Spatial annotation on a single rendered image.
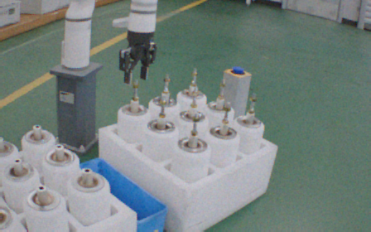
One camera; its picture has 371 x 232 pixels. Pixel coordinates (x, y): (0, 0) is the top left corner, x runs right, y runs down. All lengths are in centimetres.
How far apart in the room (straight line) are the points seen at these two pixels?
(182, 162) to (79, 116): 50
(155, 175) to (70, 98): 46
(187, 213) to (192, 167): 12
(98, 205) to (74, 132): 60
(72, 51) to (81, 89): 13
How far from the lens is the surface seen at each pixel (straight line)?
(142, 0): 102
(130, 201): 111
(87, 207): 81
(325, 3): 606
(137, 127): 112
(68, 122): 138
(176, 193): 98
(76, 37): 128
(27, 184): 84
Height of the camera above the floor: 73
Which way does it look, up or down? 24 degrees down
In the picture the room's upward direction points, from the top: 7 degrees clockwise
